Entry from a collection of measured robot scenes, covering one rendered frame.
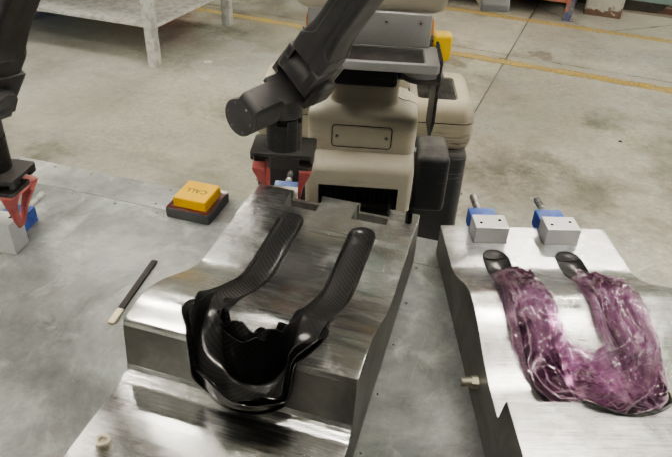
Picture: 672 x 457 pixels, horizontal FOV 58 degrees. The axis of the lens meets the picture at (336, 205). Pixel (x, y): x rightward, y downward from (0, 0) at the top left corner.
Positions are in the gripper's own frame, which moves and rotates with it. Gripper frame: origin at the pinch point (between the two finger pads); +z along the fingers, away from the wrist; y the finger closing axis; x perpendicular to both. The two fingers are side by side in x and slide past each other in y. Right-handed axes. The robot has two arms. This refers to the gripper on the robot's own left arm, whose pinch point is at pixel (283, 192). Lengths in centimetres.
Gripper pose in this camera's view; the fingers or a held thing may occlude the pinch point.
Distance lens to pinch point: 104.3
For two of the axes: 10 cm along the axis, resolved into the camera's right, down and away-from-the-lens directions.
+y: 10.0, 0.7, -0.2
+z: -0.5, 8.4, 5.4
